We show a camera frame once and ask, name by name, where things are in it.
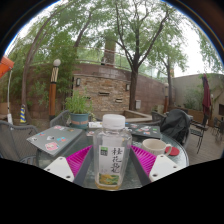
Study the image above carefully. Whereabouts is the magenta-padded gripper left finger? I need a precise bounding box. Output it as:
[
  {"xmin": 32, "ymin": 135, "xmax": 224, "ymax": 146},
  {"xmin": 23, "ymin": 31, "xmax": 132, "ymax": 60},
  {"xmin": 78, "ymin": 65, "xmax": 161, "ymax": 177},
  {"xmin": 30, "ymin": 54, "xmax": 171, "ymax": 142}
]
[{"xmin": 44, "ymin": 145, "xmax": 95, "ymax": 188}]

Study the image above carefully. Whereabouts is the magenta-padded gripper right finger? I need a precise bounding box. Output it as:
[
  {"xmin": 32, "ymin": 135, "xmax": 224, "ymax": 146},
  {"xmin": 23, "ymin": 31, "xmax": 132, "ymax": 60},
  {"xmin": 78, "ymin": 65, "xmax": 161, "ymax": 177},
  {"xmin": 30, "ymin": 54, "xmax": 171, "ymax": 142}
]
[{"xmin": 129, "ymin": 145, "xmax": 184, "ymax": 186}]

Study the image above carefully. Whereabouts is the clear plastic drink bottle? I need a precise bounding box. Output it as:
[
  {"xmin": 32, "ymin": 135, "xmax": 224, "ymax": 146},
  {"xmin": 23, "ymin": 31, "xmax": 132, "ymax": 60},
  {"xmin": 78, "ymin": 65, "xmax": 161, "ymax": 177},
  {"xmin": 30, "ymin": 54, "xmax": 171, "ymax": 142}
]
[{"xmin": 92, "ymin": 113, "xmax": 133, "ymax": 191}]

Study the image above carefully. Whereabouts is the flat round red coaster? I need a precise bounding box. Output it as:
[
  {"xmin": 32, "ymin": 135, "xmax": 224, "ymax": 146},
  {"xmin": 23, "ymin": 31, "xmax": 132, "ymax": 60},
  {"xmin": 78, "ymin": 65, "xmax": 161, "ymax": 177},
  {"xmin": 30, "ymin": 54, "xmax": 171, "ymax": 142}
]
[{"xmin": 164, "ymin": 146, "xmax": 181, "ymax": 157}]

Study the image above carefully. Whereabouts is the white ribbed mug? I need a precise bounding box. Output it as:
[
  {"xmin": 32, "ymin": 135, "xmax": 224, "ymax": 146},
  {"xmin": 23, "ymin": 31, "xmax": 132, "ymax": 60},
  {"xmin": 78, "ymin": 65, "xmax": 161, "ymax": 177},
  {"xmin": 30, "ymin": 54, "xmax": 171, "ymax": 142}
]
[{"xmin": 141, "ymin": 138, "xmax": 173, "ymax": 157}]

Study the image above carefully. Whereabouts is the grey laptop with stickers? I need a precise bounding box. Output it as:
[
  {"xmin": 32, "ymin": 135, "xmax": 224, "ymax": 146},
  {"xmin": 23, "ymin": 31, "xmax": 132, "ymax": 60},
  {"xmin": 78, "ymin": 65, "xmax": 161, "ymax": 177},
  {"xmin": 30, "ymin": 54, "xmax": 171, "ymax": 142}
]
[{"xmin": 26, "ymin": 124, "xmax": 84, "ymax": 158}]

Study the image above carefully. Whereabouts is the black jacket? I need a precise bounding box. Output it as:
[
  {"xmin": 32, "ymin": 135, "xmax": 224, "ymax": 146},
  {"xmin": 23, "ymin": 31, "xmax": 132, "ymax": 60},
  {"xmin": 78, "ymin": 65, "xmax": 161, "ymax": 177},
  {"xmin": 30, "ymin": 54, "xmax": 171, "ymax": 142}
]
[{"xmin": 159, "ymin": 108, "xmax": 193, "ymax": 146}]

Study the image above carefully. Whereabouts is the grey wicker chair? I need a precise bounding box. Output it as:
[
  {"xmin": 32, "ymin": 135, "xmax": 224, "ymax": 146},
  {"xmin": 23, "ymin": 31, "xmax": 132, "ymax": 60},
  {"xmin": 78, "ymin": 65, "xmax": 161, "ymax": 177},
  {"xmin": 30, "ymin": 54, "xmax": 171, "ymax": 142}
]
[
  {"xmin": 0, "ymin": 119, "xmax": 39, "ymax": 164},
  {"xmin": 49, "ymin": 109, "xmax": 72, "ymax": 128}
]

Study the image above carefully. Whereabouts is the black metal chair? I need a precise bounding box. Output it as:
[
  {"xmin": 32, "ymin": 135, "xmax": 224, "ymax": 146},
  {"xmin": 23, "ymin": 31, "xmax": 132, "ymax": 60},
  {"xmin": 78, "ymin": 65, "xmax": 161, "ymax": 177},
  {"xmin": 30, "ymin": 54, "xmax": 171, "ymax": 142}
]
[{"xmin": 189, "ymin": 116, "xmax": 208, "ymax": 154}]

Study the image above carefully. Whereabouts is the white printed booklet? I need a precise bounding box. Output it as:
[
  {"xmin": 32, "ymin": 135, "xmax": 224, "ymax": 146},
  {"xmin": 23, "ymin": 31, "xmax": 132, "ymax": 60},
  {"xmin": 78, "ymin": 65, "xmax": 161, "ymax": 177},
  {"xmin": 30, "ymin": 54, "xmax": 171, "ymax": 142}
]
[{"xmin": 87, "ymin": 121, "xmax": 104, "ymax": 130}]

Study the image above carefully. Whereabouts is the green plant in teal pot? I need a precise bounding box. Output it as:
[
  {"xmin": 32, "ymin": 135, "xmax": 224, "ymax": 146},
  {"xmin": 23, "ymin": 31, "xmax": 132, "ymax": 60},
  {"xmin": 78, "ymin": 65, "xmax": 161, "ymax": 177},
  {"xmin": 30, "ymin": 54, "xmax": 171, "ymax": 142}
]
[{"xmin": 64, "ymin": 90, "xmax": 94, "ymax": 130}]

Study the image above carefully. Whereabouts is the blue yellow striped cone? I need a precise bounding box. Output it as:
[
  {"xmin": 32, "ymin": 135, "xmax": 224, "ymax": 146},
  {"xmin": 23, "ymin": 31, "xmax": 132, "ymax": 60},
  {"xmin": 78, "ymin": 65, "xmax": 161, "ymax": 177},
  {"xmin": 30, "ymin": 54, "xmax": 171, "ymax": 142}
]
[{"xmin": 19, "ymin": 104, "xmax": 27, "ymax": 124}]

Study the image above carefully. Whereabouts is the maroon closed umbrella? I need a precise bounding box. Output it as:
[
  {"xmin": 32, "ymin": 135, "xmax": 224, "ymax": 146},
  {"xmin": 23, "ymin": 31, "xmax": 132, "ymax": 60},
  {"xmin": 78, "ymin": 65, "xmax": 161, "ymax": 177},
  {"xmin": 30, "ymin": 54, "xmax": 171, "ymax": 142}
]
[{"xmin": 201, "ymin": 73, "xmax": 213, "ymax": 118}]

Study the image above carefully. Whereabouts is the orange canopy tent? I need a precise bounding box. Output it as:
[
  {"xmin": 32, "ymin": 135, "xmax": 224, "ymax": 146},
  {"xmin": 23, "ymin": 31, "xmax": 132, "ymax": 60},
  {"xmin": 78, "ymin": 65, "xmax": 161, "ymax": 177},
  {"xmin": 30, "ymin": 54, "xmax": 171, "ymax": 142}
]
[{"xmin": 0, "ymin": 55, "xmax": 15, "ymax": 125}]

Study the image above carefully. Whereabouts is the slim globe lamp post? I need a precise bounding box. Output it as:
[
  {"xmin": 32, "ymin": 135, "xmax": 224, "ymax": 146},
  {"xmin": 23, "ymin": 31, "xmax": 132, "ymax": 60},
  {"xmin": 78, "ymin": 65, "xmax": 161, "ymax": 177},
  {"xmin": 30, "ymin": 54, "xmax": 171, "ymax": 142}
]
[{"xmin": 163, "ymin": 83, "xmax": 170, "ymax": 114}]

